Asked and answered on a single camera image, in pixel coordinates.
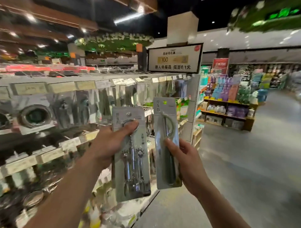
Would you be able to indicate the person's right forearm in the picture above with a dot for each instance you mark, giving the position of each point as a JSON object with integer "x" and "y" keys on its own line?
{"x": 221, "y": 211}

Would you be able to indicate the red standing sign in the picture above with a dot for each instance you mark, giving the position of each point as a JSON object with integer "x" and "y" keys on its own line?
{"x": 220, "y": 65}

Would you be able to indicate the wooden display stand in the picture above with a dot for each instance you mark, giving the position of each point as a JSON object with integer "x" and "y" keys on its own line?
{"x": 225, "y": 112}

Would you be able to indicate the corkscrew packet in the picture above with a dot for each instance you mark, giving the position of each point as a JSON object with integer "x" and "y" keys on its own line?
{"x": 167, "y": 112}
{"x": 141, "y": 183}

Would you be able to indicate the person's right hand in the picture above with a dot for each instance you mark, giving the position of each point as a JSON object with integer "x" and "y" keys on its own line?
{"x": 190, "y": 167}

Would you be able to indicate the person's left hand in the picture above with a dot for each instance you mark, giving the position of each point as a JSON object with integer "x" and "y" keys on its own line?
{"x": 110, "y": 145}

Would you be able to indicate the kitchen tools display rack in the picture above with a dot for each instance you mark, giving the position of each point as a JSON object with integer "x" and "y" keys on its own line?
{"x": 192, "y": 108}

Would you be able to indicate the white promo sign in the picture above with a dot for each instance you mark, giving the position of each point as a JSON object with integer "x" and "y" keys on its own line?
{"x": 162, "y": 50}

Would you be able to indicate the green foliage ceiling decor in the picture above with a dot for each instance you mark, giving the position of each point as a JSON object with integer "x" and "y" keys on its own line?
{"x": 113, "y": 42}

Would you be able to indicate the person's left forearm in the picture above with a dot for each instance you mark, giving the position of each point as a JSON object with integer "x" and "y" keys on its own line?
{"x": 66, "y": 202}

